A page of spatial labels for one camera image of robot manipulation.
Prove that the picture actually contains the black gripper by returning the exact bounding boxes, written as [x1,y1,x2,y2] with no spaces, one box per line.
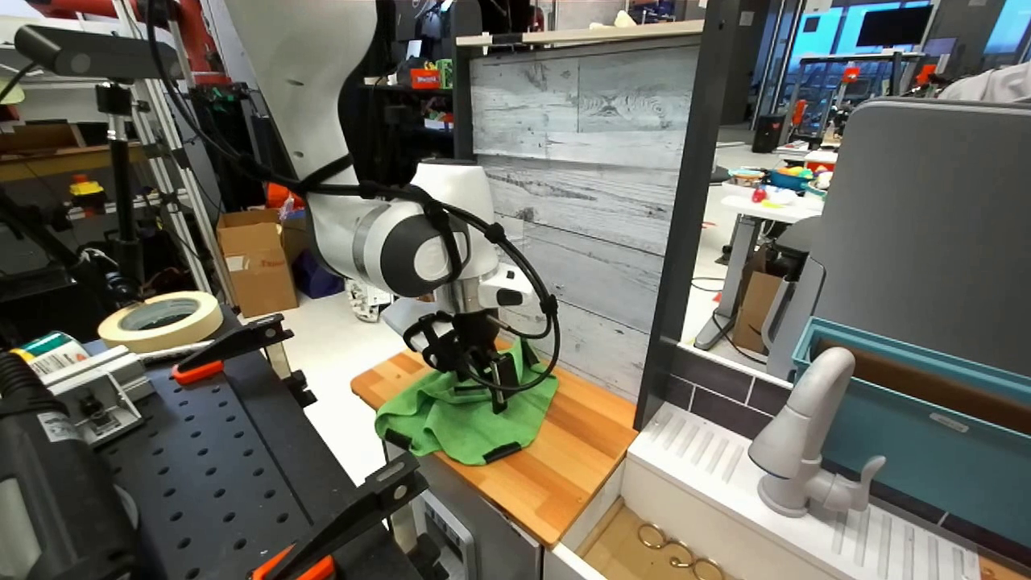
[404,307,517,416]

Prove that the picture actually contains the green towel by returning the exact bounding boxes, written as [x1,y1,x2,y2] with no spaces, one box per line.
[372,339,565,472]

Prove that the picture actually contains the wooden butcher block countertop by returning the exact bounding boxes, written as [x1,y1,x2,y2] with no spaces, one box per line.
[347,347,640,548]

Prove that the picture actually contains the grey cabinet front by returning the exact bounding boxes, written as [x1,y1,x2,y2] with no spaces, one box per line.
[413,448,544,580]

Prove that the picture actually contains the orange and black bar clamp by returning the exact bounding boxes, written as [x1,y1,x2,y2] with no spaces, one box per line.
[171,314,301,389]
[249,456,433,580]

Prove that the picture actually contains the white sink counter unit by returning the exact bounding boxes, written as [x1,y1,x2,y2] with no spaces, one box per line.
[544,399,987,580]

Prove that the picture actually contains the whitewashed wood back panel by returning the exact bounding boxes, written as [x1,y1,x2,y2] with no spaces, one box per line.
[456,20,712,399]

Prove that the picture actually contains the cardboard box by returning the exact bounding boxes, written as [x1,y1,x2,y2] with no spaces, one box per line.
[212,207,310,320]

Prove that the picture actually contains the dark tile backsplash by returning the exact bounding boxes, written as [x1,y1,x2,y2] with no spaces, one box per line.
[654,336,798,426]

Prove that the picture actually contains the black pegboard plate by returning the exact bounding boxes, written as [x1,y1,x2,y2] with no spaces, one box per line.
[93,342,433,580]

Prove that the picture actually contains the grey plastic faucet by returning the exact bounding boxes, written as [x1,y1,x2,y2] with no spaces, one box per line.
[747,346,888,526]

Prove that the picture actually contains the white table with toys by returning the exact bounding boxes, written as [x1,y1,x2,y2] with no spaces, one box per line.
[693,159,842,356]

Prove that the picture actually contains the beige masking tape roll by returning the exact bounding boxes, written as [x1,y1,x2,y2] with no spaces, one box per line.
[93,291,226,356]

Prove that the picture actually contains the aluminium extrusion with label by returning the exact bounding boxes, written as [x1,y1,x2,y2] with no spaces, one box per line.
[9,329,180,399]

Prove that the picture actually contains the black control box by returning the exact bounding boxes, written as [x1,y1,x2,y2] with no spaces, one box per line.
[0,351,143,580]

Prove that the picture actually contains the grey flat panel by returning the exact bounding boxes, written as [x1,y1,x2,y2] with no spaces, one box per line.
[808,96,1031,382]

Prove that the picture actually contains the black vertical post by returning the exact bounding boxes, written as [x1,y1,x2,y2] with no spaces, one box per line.
[631,0,752,433]

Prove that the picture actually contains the metal wire rings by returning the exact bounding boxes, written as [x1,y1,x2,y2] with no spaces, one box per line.
[631,521,730,580]

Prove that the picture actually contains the black camera stand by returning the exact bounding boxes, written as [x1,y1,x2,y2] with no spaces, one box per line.
[93,77,147,315]

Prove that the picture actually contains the grey stereo camera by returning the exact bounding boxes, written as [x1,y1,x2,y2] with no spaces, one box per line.
[9,24,180,84]

